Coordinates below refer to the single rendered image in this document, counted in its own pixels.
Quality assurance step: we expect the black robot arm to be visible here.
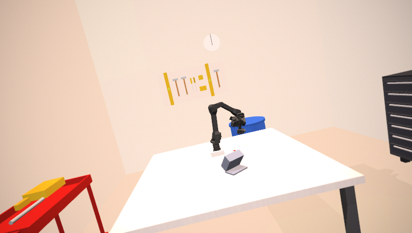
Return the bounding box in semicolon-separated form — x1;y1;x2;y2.
208;102;241;151

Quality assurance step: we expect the pale lavender flat panel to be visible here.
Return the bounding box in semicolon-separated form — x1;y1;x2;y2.
221;149;248;176

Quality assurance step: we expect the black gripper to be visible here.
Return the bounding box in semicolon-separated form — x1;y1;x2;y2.
236;113;246;134

